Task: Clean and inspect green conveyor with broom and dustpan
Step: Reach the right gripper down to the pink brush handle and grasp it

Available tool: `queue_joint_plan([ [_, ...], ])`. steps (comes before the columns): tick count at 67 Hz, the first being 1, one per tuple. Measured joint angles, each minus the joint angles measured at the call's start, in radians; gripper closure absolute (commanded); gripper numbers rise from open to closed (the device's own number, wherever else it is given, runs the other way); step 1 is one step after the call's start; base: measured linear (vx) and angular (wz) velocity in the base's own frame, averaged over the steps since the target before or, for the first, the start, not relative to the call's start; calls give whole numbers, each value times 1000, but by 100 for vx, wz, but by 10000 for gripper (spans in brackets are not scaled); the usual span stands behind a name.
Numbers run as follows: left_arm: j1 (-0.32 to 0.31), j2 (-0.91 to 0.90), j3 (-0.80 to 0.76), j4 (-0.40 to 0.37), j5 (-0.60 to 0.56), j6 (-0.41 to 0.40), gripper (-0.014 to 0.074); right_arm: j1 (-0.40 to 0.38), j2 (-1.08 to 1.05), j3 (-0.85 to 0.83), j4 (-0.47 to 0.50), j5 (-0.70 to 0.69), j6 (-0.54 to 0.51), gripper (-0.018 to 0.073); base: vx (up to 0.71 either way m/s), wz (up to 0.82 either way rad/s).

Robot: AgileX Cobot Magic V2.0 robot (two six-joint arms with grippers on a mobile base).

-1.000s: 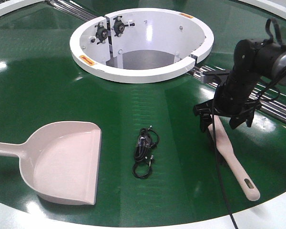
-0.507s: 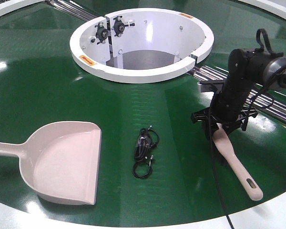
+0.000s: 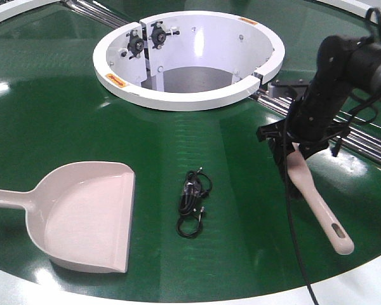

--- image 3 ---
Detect black cable bundle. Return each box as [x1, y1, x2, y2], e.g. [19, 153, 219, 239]
[176, 167, 213, 238]

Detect white outer conveyor rim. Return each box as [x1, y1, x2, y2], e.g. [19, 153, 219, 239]
[0, 1, 381, 304]

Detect black bearing mount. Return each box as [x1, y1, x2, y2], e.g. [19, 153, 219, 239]
[127, 30, 145, 59]
[151, 22, 167, 50]

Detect right chrome roller strip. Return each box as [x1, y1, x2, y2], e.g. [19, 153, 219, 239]
[250, 90, 381, 165]

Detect grey camera on right gripper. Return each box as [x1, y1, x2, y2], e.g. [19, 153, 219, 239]
[267, 79, 309, 100]

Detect beige plastic dustpan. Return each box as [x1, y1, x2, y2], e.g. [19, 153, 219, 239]
[0, 161, 135, 273]

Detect left chrome roller strip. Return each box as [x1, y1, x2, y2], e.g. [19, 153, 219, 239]
[60, 0, 130, 29]

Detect beige hand brush black bristles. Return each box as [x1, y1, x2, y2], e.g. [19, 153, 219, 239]
[281, 142, 355, 255]

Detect chrome roller strip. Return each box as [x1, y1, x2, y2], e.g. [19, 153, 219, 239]
[60, 0, 130, 29]
[250, 90, 381, 165]

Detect white central ring housing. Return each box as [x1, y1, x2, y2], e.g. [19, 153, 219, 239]
[93, 11, 285, 111]

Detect orange warning label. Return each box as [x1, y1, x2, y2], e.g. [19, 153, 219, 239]
[106, 73, 127, 88]
[239, 17, 258, 26]

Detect black bearing mount right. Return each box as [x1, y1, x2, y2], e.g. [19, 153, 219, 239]
[151, 22, 167, 50]

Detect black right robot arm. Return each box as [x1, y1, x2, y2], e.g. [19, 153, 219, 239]
[257, 36, 381, 165]

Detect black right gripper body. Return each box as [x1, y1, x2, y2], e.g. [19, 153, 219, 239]
[257, 119, 350, 159]

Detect orange warning label rear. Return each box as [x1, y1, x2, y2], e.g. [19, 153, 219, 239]
[239, 17, 258, 26]

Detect orange warning label front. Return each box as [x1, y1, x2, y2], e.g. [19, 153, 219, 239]
[106, 73, 127, 88]

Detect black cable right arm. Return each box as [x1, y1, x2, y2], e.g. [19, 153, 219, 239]
[281, 8, 381, 305]

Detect black bearing mount left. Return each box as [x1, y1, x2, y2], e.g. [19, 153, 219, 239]
[127, 30, 145, 59]

